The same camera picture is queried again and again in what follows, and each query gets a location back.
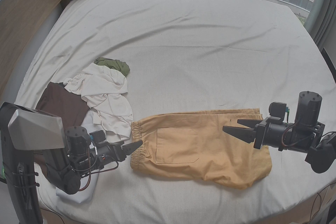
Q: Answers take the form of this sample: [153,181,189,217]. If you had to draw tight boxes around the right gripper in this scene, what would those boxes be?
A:
[223,116,296,151]

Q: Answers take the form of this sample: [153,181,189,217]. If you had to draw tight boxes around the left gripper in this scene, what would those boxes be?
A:
[92,141,127,166]

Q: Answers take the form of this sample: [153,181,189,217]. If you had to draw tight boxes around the tan shorts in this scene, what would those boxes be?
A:
[130,108,272,190]

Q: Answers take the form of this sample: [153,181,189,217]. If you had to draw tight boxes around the bed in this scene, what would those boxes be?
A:
[0,0,336,224]

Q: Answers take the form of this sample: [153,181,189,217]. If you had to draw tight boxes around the light grey garment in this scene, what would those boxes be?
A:
[54,110,108,204]

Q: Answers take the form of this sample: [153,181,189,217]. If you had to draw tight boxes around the white garment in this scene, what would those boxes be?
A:
[64,63,134,143]

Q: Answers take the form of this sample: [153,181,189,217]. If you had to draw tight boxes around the brown garment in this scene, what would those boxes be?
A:
[34,82,90,166]

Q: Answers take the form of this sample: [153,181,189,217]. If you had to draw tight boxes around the olive green garment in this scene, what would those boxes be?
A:
[94,57,131,77]

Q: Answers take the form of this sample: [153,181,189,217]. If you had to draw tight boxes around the grey-green curtain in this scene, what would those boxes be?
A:
[303,0,336,50]

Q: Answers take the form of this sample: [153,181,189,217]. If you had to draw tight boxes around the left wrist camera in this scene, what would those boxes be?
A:
[89,131,107,145]

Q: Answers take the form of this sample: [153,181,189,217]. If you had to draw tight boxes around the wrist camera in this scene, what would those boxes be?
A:
[268,102,291,124]
[89,131,107,145]

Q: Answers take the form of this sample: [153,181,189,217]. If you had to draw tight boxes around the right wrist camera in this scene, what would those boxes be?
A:
[268,102,291,124]

